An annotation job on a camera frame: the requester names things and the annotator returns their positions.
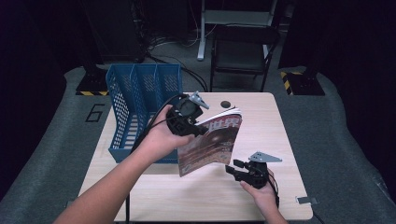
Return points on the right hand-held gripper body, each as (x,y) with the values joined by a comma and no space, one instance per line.
(258,174)

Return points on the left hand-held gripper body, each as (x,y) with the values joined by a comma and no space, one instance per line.
(183,119)

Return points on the magazine with reddish cover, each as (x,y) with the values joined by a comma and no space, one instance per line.
(214,143)

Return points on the blue plastic file rack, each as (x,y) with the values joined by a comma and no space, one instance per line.
(143,81)

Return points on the person's right hand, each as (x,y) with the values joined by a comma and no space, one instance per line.
(264,196)

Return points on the person's left hand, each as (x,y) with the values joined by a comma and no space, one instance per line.
(160,140)

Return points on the black folding chair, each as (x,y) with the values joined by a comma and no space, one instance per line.
(241,56)

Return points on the black striped stand base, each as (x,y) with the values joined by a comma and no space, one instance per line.
(93,82)
(305,84)

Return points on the dark cabinet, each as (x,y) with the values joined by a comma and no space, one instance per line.
(115,31)

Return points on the white metal stand frame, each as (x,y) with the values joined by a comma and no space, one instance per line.
(233,17)

